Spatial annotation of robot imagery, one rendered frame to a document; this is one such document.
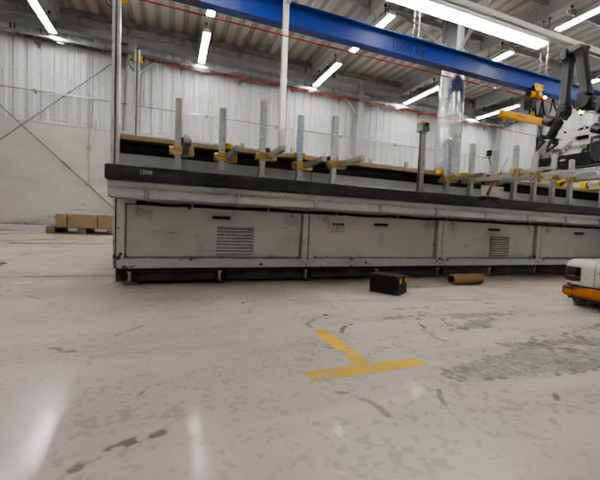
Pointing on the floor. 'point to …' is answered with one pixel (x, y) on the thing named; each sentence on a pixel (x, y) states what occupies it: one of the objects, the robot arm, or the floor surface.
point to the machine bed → (356, 250)
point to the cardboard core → (466, 278)
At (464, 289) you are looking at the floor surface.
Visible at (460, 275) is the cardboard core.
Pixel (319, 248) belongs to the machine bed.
